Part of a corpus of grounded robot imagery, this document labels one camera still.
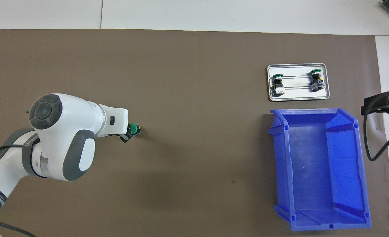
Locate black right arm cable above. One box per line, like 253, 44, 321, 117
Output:
363, 97, 389, 162

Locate grey metal tray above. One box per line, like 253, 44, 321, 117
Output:
267, 63, 330, 102

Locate blue plastic storage bin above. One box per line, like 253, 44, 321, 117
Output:
269, 108, 372, 231

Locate brown table mat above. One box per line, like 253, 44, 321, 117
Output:
0, 29, 389, 237

